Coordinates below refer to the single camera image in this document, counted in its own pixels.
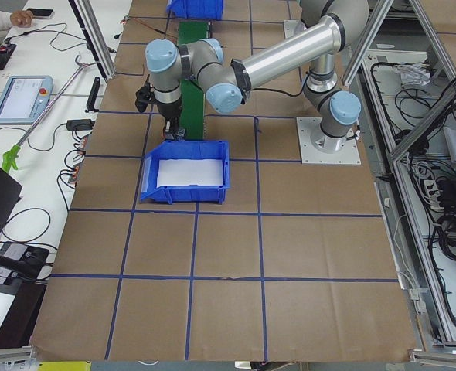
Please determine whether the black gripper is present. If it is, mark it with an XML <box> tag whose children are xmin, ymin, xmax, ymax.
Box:
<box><xmin>135</xmin><ymin>76</ymin><xmax>185</xmax><ymax>141</ymax></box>

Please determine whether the aluminium frame post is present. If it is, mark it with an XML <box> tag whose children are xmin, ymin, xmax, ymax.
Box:
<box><xmin>68</xmin><ymin>0</ymin><xmax>115</xmax><ymax>80</ymax></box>

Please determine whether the teach pendant tablet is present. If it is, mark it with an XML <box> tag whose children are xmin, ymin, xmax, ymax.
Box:
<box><xmin>0</xmin><ymin>75</ymin><xmax>53</xmax><ymax>124</ymax></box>

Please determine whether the brown paper table cover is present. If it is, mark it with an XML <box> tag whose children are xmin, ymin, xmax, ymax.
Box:
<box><xmin>32</xmin><ymin>21</ymin><xmax>417</xmax><ymax>362</ymax></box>

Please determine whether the red black conveyor wire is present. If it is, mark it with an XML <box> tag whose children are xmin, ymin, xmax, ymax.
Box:
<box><xmin>113</xmin><ymin>15</ymin><xmax>179</xmax><ymax>41</ymax></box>

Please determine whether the white foam pad left bin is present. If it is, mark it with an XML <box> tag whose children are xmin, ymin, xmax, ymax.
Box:
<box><xmin>157</xmin><ymin>159</ymin><xmax>223</xmax><ymax>186</ymax></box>

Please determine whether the left blue plastic bin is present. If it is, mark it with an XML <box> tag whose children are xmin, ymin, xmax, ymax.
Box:
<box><xmin>140</xmin><ymin>140</ymin><xmax>230</xmax><ymax>204</ymax></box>

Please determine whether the blue plastic bin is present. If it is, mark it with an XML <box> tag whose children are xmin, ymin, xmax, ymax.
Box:
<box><xmin>140</xmin><ymin>140</ymin><xmax>230</xmax><ymax>204</ymax></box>
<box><xmin>166</xmin><ymin>0</ymin><xmax>224</xmax><ymax>20</ymax></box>

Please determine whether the person hand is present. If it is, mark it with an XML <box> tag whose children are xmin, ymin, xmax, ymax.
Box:
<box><xmin>10</xmin><ymin>10</ymin><xmax>34</xmax><ymax>28</ymax></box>

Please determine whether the green conveyor belt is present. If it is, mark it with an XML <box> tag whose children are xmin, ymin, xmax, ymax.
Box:
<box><xmin>177</xmin><ymin>20</ymin><xmax>210</xmax><ymax>140</ymax></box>

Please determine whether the right blue plastic bin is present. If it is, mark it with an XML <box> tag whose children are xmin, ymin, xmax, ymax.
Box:
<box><xmin>166</xmin><ymin>0</ymin><xmax>224</xmax><ymax>20</ymax></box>

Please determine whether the reacher grabber tool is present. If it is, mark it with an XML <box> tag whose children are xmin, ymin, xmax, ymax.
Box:
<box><xmin>2</xmin><ymin>56</ymin><xmax>96</xmax><ymax>173</ymax></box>

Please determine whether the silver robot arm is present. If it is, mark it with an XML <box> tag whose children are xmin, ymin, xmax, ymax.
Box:
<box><xmin>135</xmin><ymin>1</ymin><xmax>369</xmax><ymax>153</ymax></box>

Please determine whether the black power adapter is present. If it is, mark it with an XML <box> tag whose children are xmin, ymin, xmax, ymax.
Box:
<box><xmin>66</xmin><ymin>119</ymin><xmax>95</xmax><ymax>131</ymax></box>

